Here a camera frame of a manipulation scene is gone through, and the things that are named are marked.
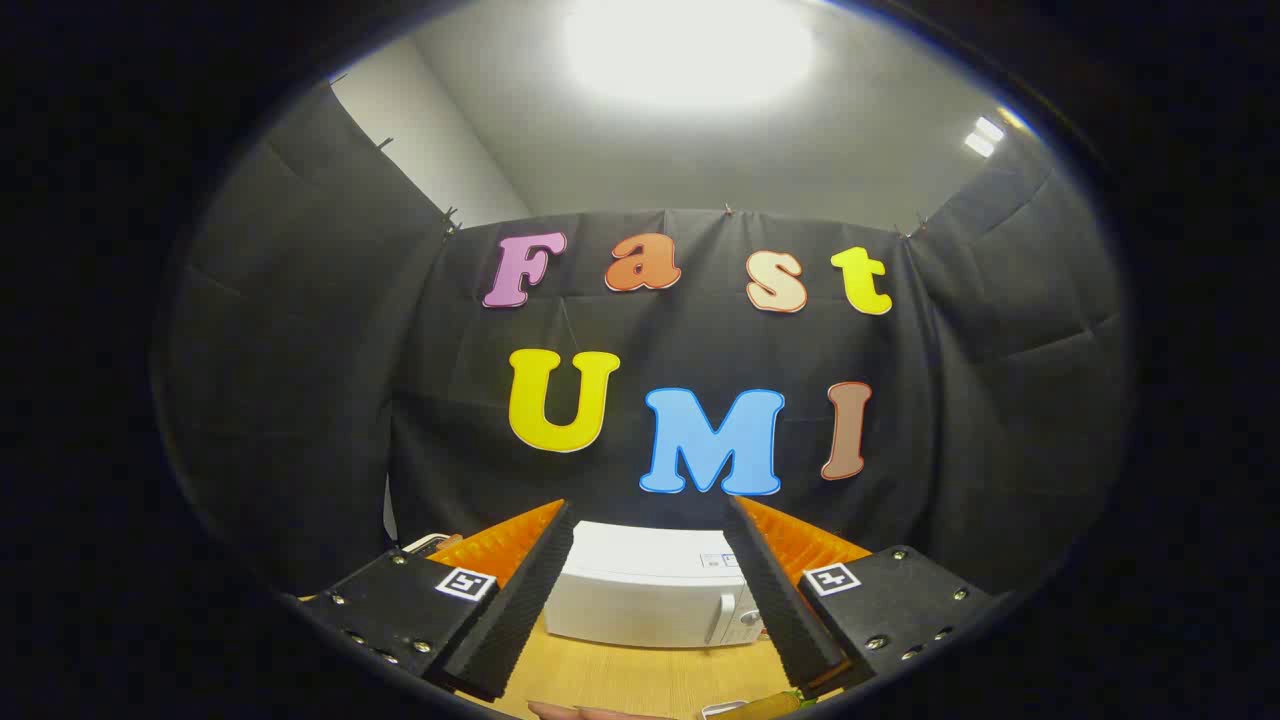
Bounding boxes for small ceiling light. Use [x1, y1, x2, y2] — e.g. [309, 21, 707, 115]
[963, 114, 1007, 160]

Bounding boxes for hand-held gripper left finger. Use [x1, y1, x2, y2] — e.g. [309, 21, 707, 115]
[298, 498, 578, 703]

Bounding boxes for large ceiling light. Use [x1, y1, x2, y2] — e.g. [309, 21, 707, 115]
[560, 0, 816, 111]

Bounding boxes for white microwave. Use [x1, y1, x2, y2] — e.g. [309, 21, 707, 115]
[545, 520, 766, 649]

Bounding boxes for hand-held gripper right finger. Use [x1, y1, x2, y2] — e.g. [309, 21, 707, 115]
[722, 495, 1004, 701]

